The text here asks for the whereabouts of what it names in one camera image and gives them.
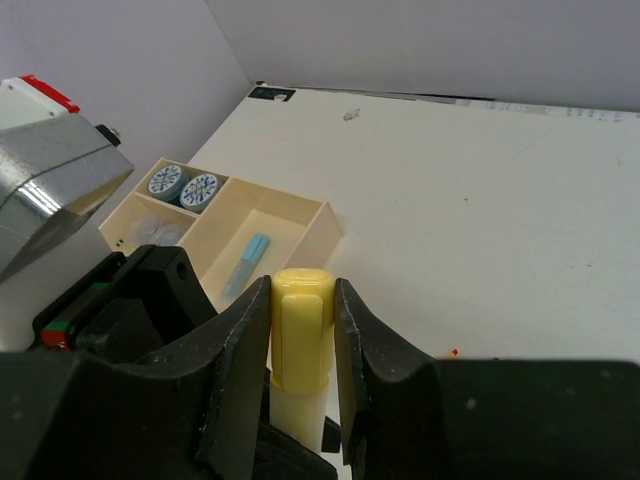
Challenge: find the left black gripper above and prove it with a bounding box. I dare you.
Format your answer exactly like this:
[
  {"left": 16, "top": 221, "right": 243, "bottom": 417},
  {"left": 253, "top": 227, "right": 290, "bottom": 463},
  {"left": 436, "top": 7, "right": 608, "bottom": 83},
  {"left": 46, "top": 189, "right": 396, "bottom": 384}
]
[{"left": 32, "top": 245, "right": 217, "bottom": 363}]

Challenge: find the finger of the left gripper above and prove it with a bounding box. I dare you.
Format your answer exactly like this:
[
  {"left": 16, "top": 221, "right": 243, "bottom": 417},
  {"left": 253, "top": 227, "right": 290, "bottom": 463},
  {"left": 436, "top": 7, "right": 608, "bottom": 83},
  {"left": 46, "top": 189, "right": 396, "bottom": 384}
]
[{"left": 251, "top": 420, "right": 338, "bottom": 480}]

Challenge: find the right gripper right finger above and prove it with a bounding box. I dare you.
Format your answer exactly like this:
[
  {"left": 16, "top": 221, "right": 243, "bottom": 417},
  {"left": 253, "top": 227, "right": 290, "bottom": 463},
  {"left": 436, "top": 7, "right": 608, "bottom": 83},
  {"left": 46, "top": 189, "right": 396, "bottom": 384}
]
[{"left": 334, "top": 279, "right": 639, "bottom": 479}]

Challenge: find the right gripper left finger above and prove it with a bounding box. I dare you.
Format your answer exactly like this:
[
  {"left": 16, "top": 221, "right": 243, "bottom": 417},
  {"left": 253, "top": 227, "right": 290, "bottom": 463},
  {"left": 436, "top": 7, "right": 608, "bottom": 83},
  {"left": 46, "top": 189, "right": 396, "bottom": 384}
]
[{"left": 1, "top": 277, "right": 271, "bottom": 479}]

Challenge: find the blue white ink jar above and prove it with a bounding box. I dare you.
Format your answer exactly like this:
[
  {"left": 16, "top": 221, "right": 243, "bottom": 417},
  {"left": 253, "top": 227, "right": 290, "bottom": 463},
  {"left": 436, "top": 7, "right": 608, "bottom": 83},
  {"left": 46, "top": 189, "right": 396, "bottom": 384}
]
[
  {"left": 147, "top": 164, "right": 190, "bottom": 206},
  {"left": 180, "top": 173, "right": 222, "bottom": 213}
]

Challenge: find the blue capped highlighter pen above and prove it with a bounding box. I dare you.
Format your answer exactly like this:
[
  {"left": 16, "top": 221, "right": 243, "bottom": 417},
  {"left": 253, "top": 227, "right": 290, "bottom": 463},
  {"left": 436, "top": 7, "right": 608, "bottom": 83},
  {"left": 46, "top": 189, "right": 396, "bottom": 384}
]
[{"left": 222, "top": 233, "right": 271, "bottom": 303}]

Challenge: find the yellow highlighter cap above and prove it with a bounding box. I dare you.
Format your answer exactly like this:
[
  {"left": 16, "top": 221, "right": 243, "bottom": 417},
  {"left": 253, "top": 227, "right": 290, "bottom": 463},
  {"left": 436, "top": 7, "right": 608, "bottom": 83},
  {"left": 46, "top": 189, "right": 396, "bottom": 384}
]
[{"left": 271, "top": 268, "right": 335, "bottom": 394}]

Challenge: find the yellow highlighter pen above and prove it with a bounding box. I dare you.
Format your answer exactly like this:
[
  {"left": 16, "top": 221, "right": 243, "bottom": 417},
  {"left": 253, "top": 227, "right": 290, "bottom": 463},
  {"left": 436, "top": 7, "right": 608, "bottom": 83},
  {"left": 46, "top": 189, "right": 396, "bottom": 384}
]
[{"left": 269, "top": 380, "right": 329, "bottom": 453}]

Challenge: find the paperclip jar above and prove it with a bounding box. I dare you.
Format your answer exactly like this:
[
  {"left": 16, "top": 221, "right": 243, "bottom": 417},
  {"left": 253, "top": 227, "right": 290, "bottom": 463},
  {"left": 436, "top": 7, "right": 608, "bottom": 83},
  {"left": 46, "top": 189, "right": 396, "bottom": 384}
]
[
  {"left": 151, "top": 224, "right": 186, "bottom": 246},
  {"left": 129, "top": 215, "right": 163, "bottom": 244}
]

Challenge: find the beige wooden organizer tray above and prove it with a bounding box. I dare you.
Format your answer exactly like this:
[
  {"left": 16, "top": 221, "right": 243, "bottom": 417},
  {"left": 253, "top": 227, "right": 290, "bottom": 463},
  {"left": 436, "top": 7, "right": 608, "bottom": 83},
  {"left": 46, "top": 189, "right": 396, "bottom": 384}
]
[{"left": 100, "top": 158, "right": 343, "bottom": 311}]

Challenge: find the left table logo sticker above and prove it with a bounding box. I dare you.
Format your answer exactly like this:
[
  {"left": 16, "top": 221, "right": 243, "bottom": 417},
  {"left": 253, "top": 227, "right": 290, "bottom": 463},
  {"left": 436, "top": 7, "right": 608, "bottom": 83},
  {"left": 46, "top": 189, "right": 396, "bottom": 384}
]
[{"left": 248, "top": 85, "right": 296, "bottom": 102}]

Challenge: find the small white scrap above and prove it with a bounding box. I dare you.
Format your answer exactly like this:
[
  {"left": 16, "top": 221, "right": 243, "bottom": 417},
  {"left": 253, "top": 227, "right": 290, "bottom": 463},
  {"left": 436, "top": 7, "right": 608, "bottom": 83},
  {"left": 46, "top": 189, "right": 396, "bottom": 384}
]
[{"left": 343, "top": 108, "right": 361, "bottom": 122}]

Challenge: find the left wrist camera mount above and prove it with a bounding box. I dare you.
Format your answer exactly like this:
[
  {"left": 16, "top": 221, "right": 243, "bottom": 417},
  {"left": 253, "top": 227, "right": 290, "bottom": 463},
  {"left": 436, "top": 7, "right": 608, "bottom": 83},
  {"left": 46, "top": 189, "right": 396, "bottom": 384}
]
[{"left": 1, "top": 75, "right": 134, "bottom": 279}]

